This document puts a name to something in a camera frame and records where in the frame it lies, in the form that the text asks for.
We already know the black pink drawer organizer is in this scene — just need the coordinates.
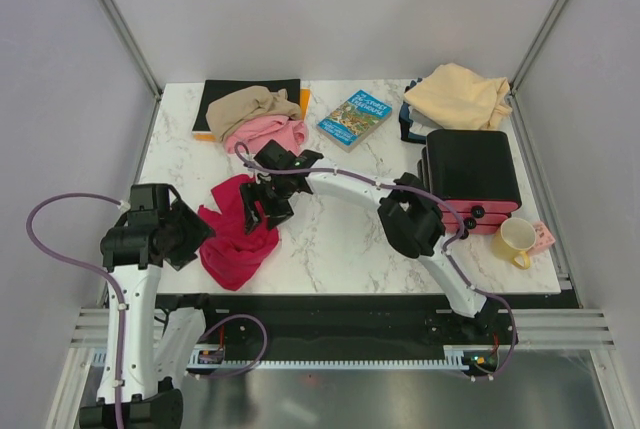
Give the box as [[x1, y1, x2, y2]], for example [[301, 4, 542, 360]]
[[417, 129, 522, 235]]

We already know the yellow mug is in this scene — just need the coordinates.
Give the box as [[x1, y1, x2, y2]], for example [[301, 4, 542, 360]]
[[490, 217, 537, 270]]

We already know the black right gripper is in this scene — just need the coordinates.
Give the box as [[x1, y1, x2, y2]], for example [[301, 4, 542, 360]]
[[239, 174, 295, 235]]

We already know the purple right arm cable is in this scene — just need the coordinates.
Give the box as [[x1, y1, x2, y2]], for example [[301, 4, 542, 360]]
[[233, 143, 518, 383]]

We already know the navy white folded cloth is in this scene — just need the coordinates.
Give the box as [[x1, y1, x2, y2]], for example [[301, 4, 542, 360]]
[[398, 100, 438, 145]]

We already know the left aluminium frame post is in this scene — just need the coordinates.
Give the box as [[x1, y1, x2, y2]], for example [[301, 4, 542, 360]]
[[69, 0, 164, 96]]

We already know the blue illustrated paperback book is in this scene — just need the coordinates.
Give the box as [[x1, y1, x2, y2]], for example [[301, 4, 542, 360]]
[[316, 90, 392, 152]]

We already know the right aluminium frame post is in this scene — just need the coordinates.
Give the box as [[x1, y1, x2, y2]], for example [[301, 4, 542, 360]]
[[511, 0, 571, 94]]

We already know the magenta t shirt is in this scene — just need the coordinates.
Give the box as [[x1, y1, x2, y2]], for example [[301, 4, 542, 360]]
[[197, 174, 280, 291]]

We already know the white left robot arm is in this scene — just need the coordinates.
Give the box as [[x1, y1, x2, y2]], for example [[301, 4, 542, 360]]
[[79, 183, 220, 428]]

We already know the aluminium frame post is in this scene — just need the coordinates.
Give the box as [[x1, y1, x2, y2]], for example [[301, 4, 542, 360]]
[[69, 0, 164, 96], [511, 0, 571, 94]]

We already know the beige t shirt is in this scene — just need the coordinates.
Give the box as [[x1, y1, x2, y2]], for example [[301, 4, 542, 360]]
[[206, 85, 303, 142]]

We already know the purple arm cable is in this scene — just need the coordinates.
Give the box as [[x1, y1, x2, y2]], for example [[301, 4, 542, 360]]
[[233, 143, 518, 383], [25, 192, 269, 429]]

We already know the cream yellow t shirt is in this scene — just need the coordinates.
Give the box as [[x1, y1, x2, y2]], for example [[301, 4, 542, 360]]
[[404, 63, 512, 131]]

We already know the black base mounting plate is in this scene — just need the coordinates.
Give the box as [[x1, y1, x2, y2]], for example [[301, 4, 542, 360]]
[[156, 294, 518, 361]]

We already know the black notebook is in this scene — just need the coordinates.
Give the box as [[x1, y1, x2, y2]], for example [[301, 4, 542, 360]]
[[191, 77, 303, 137]]

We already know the white slotted cable duct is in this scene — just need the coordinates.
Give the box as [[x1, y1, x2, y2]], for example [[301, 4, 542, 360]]
[[187, 349, 497, 370]]

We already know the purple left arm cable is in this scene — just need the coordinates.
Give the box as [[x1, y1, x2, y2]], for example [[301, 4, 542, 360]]
[[25, 192, 269, 429]]

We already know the pink small box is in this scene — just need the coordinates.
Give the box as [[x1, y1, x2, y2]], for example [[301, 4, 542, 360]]
[[528, 221, 556, 256]]

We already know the light pink t shirt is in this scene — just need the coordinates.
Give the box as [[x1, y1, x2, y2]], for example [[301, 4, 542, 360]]
[[224, 115, 308, 154]]

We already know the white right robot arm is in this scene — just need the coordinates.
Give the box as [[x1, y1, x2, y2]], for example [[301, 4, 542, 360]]
[[234, 140, 500, 343]]

